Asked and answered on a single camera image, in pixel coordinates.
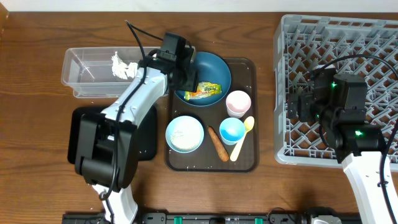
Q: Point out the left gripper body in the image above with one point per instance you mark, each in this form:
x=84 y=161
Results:
x=184 y=81

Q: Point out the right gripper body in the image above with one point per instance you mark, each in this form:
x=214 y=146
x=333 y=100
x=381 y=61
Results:
x=309 y=107

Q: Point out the yellow green snack wrapper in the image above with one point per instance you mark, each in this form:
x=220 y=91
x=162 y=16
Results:
x=204 y=90

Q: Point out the dark blue plate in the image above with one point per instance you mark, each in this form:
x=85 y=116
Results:
x=211 y=68

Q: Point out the pale yellow plastic spoon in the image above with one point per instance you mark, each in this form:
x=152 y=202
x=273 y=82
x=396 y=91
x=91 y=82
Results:
x=248 y=124

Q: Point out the pink plastic cup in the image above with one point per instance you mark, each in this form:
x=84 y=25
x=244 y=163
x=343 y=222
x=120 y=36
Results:
x=238 y=103

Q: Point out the white tissue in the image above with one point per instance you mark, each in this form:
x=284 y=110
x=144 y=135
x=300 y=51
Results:
x=122 y=70

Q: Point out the light blue plastic cup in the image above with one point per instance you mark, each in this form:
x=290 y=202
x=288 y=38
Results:
x=231 y=130

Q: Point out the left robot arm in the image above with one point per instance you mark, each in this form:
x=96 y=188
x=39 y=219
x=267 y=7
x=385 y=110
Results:
x=104 y=145

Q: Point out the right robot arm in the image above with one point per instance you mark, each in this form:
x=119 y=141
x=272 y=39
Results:
x=337 y=103

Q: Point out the black waste bin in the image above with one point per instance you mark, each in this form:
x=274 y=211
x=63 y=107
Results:
x=147 y=132

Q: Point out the grey dishwasher rack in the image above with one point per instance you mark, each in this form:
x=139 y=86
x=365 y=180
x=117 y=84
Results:
x=302 y=42

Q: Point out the clear plastic waste bin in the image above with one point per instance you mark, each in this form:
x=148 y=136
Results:
x=88 y=71

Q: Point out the light blue rice bowl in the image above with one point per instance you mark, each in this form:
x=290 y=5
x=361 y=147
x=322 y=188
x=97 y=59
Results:
x=184 y=134

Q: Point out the dark brown serving tray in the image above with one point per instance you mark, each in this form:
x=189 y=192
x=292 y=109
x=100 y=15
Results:
x=206 y=158

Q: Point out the orange carrot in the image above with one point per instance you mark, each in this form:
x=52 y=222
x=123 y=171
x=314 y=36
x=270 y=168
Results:
x=222 y=153

